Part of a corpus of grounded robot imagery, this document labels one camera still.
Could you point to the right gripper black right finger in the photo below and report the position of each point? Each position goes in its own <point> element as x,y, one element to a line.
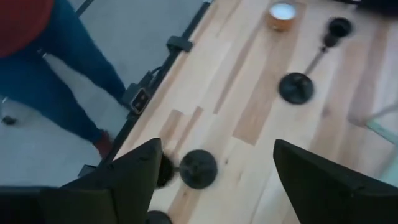
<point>326,193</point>

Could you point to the green perforated metal shelf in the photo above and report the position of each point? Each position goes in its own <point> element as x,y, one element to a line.
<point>381,130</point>

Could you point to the black aluminium rig frame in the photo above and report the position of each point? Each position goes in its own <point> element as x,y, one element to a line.
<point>178,43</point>

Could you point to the black metal candlestick holder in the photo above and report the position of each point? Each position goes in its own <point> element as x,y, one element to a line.
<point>158,218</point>
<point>198,169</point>
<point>295,88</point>

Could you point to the small black floor object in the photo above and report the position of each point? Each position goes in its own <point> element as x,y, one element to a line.
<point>9,120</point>

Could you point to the amber glass jar candle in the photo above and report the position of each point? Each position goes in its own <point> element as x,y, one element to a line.
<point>281,12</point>

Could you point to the person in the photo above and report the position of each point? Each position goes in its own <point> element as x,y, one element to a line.
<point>62,62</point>

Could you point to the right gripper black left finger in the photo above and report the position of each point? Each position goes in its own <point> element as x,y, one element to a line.
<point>124,186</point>

